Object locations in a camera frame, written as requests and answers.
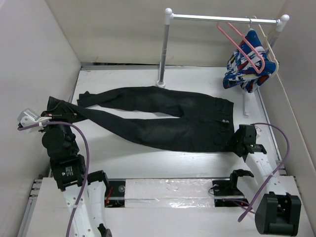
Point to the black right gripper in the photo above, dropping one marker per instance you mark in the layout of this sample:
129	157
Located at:
235	138

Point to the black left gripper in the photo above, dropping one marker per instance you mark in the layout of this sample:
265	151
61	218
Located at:
56	115

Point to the black trousers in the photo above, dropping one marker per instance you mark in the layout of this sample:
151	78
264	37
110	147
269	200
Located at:
195	122

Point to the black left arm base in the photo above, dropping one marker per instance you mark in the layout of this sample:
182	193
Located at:
115	193

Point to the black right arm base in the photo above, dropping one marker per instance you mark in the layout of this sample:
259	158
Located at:
227	196

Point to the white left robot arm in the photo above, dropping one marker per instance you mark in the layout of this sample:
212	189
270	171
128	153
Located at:
84	192

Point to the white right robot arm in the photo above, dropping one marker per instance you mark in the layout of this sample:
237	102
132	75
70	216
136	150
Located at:
276	211

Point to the cream plastic hanger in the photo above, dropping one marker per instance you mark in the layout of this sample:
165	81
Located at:
269	47

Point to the blue patterned garment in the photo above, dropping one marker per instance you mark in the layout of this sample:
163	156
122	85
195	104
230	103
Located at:
241	73

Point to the white metal clothes rack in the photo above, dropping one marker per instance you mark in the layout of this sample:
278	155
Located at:
169	16

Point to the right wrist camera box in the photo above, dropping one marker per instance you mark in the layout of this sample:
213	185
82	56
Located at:
258	131

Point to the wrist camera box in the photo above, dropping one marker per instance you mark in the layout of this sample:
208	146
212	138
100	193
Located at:
28	119
258	131

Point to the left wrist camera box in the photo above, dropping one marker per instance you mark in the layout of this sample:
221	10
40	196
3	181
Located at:
28	119

